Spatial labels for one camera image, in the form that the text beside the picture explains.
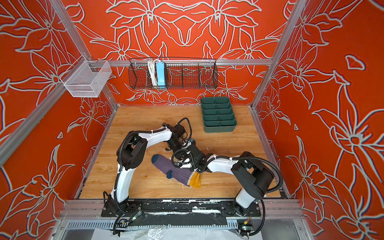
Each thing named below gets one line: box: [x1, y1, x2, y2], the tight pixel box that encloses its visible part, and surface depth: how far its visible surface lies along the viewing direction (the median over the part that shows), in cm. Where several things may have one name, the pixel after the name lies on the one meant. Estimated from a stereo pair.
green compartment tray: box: [201, 96, 237, 133], surface depth 112 cm
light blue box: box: [156, 62, 166, 89], surface depth 91 cm
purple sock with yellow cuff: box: [151, 154, 202, 189], surface depth 85 cm
